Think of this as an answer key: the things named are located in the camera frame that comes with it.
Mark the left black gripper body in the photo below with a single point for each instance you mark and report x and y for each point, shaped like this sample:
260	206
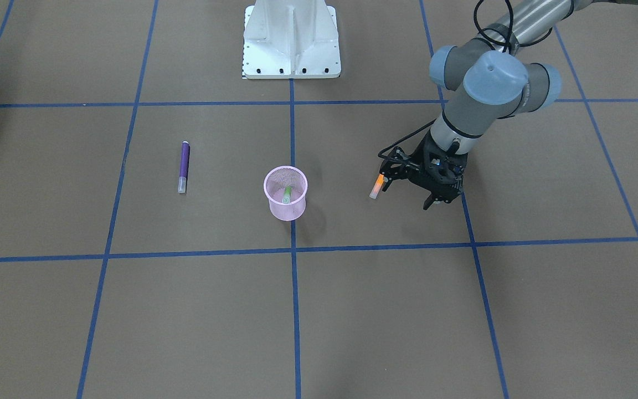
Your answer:
422	159

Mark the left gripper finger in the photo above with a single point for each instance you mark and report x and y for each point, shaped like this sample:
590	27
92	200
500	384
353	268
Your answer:
391	172
432	198

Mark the orange highlighter pen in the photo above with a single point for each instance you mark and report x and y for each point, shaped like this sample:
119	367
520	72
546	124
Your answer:
378	186

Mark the green highlighter pen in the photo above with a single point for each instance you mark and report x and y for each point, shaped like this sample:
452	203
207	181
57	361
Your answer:
286	196

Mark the purple highlighter pen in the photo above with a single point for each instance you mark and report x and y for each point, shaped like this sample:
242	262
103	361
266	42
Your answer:
183	167

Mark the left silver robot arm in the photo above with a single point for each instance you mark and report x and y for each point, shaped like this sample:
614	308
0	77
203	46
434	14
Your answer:
489	83

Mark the pink plastic pen holder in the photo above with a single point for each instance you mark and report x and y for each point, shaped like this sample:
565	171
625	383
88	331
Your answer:
273	186

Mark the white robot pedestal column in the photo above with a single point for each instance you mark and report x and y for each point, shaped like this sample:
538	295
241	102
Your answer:
291	40

